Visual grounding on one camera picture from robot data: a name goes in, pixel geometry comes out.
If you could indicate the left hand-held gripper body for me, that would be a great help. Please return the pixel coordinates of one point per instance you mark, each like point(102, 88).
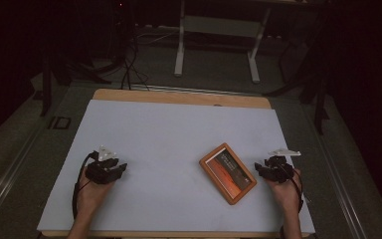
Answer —
point(100, 173)

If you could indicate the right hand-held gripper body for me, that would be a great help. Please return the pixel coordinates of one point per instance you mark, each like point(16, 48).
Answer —
point(279, 170)

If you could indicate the orange rectangular box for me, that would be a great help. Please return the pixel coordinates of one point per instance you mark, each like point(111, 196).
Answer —
point(228, 173)

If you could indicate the person's left hand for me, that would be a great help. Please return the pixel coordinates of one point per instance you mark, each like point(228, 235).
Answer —
point(91, 194)

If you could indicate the person's right hand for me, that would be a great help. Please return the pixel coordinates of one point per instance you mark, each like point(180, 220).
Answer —
point(286, 195)

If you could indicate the black metal stand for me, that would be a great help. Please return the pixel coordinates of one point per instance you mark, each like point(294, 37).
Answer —
point(315, 89)

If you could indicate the aluminium floor rail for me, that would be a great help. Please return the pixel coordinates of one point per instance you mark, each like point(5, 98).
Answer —
point(6, 186)
point(341, 186)

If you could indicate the black floor socket frame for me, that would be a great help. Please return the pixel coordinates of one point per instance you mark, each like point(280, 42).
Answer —
point(59, 122)

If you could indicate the white metal desk frame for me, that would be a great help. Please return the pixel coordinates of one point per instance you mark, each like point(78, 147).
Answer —
point(219, 26)

